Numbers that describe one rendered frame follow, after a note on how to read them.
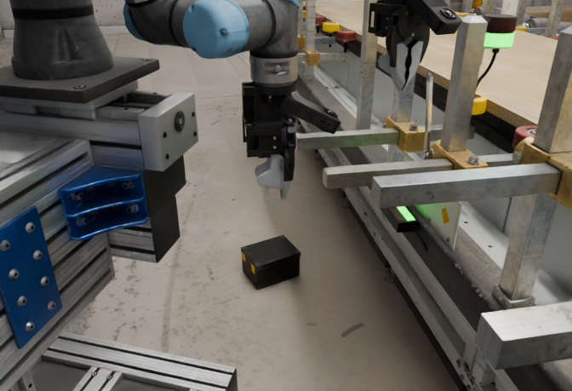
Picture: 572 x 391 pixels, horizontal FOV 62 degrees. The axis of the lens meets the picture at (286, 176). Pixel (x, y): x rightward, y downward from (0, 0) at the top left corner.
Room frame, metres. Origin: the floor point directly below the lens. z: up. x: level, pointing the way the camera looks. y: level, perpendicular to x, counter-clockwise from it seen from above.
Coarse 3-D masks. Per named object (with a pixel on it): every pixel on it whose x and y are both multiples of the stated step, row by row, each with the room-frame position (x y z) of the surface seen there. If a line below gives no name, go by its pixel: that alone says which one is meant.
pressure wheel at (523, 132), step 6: (522, 126) 0.87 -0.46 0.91; (528, 126) 0.87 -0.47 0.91; (534, 126) 0.87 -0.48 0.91; (516, 132) 0.84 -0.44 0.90; (522, 132) 0.84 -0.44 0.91; (528, 132) 0.84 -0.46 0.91; (534, 132) 0.84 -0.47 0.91; (516, 138) 0.84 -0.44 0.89; (522, 138) 0.82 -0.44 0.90; (516, 144) 0.83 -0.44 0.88
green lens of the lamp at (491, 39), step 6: (486, 36) 0.84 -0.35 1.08; (492, 36) 0.83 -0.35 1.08; (498, 36) 0.83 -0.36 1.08; (504, 36) 0.83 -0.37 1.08; (510, 36) 0.83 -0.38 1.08; (486, 42) 0.84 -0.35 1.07; (492, 42) 0.83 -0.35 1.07; (498, 42) 0.83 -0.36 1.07; (504, 42) 0.83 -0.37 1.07; (510, 42) 0.83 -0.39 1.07
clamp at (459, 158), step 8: (432, 144) 0.89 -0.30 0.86; (440, 152) 0.84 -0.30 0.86; (448, 152) 0.82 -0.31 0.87; (456, 152) 0.82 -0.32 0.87; (464, 152) 0.82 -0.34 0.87; (456, 160) 0.79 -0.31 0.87; (464, 160) 0.79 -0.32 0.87; (480, 160) 0.79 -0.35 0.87; (456, 168) 0.78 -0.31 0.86; (464, 168) 0.76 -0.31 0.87; (472, 168) 0.76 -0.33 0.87
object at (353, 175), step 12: (480, 156) 0.83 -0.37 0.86; (492, 156) 0.83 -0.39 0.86; (504, 156) 0.83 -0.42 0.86; (324, 168) 0.78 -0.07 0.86; (336, 168) 0.78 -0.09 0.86; (348, 168) 0.78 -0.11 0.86; (360, 168) 0.78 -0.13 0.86; (372, 168) 0.78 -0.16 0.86; (384, 168) 0.78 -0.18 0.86; (396, 168) 0.78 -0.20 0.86; (408, 168) 0.78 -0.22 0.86; (420, 168) 0.78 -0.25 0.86; (432, 168) 0.79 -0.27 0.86; (444, 168) 0.79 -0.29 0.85; (324, 180) 0.76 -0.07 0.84; (336, 180) 0.75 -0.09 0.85; (348, 180) 0.76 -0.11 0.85; (360, 180) 0.76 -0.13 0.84
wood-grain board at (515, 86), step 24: (336, 0) 3.47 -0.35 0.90; (360, 0) 3.47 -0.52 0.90; (360, 24) 2.31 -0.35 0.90; (384, 48) 1.74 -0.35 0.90; (432, 48) 1.71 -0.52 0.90; (528, 48) 1.71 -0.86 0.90; (552, 48) 1.71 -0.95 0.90; (432, 72) 1.36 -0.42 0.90; (480, 72) 1.34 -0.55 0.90; (504, 72) 1.34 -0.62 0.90; (528, 72) 1.34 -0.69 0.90; (504, 96) 1.10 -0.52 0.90; (528, 96) 1.10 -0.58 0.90; (504, 120) 1.00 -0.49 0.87; (528, 120) 0.93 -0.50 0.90
